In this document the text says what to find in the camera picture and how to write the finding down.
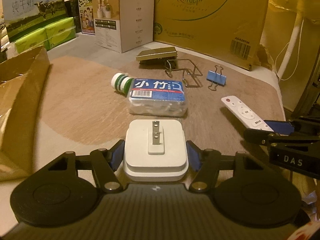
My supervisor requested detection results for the white remote control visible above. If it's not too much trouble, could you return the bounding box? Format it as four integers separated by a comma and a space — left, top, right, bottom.
221, 95, 273, 132

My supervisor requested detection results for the blue binder clip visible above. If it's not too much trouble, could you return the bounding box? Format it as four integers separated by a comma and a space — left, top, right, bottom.
206, 65, 227, 91

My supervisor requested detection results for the chrome wire holder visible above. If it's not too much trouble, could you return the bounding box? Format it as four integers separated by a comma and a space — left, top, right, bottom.
164, 59, 203, 88

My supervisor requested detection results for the white power adapter plug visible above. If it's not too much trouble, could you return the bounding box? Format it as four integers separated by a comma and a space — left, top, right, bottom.
123, 119, 189, 182

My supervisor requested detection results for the blue dental floss pack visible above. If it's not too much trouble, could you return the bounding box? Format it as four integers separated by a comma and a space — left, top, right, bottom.
127, 79, 187, 117

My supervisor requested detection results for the white green round jar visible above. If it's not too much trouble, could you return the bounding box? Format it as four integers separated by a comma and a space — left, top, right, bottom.
111, 73, 134, 96

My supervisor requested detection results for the large brown cardboard box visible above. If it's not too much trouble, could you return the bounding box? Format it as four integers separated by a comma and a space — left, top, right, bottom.
153, 0, 268, 70

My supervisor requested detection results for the gold flat box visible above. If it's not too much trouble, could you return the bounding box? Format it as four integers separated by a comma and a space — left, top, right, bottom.
136, 47, 177, 61

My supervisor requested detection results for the open cardboard tray box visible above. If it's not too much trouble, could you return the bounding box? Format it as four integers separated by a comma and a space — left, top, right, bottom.
1, 46, 50, 181

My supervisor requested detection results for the green tissue pack left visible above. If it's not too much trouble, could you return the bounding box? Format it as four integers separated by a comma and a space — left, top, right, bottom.
15, 28, 50, 53

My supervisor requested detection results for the green tissue pack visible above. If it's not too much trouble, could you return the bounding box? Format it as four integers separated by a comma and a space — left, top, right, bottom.
45, 17, 76, 49
15, 28, 50, 53

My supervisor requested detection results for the green tissue pack right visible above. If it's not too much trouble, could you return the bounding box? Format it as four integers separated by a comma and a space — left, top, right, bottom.
45, 17, 76, 49

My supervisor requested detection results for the white product carton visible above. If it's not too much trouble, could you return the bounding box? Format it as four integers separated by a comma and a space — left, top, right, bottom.
92, 0, 155, 53

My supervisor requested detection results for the milk carton cow picture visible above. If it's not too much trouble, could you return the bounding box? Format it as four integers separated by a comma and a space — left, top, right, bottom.
2, 0, 67, 42

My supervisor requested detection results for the white power cable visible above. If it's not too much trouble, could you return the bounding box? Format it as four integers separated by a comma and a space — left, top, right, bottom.
274, 19, 304, 81

